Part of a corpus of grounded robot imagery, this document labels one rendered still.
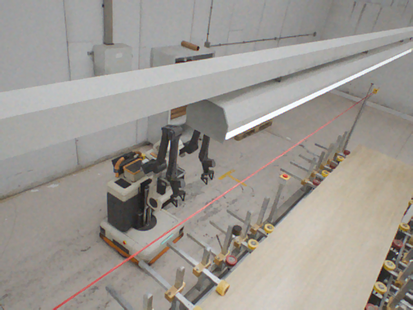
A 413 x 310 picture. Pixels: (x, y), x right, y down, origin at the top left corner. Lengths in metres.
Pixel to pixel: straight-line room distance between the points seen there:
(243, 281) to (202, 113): 1.66
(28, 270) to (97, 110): 3.10
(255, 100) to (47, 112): 0.49
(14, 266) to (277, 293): 2.43
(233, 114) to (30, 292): 2.88
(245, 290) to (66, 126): 1.89
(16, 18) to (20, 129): 3.27
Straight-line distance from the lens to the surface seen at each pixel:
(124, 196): 2.92
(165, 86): 0.51
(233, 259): 2.31
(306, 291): 2.34
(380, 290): 2.63
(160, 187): 2.71
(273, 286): 2.27
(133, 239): 3.20
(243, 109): 0.72
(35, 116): 0.41
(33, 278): 3.42
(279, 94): 0.86
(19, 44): 3.71
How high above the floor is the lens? 2.63
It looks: 32 degrees down
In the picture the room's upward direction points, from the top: 10 degrees clockwise
